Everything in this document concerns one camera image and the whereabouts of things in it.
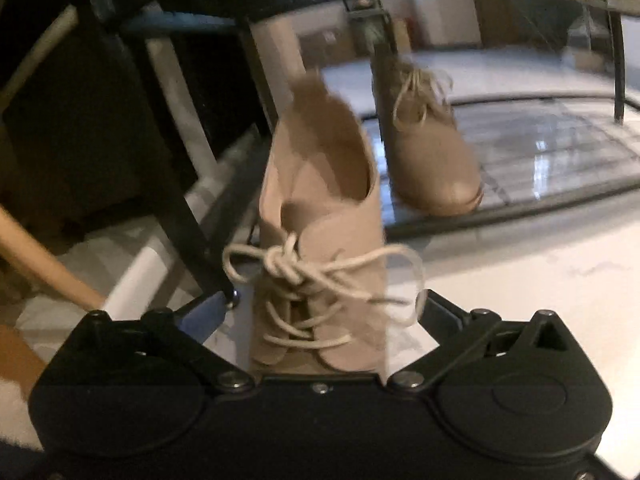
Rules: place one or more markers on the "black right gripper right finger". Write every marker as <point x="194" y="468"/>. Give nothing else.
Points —
<point x="461" y="337"/>

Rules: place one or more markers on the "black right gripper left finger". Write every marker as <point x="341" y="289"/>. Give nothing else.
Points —
<point x="198" y="320"/>

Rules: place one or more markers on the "tan lace-up ankle boot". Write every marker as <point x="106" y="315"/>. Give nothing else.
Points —
<point x="319" y="271"/>

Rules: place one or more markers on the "wooden chair leg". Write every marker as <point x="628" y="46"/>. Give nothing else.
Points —
<point x="30" y="258"/>

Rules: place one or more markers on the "black metal shoe rack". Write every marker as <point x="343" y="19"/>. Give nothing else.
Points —
<point x="535" y="156"/>

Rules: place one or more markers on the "white metal frame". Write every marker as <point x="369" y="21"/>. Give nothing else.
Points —
<point x="170" y="124"/>

